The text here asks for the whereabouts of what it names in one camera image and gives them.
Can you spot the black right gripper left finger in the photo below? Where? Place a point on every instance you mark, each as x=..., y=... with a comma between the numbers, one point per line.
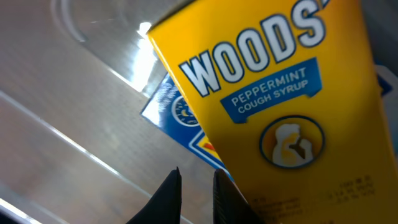
x=164, y=207

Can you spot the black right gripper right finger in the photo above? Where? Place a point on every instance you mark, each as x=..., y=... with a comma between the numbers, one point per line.
x=229, y=206

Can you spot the blue Kool Fever box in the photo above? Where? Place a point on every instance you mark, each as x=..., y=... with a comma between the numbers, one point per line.
x=168, y=110

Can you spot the yellow cough syrup box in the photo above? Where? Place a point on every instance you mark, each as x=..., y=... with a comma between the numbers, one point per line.
x=287, y=93

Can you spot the clear plastic container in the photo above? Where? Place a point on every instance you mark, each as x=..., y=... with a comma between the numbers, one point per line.
x=75, y=76

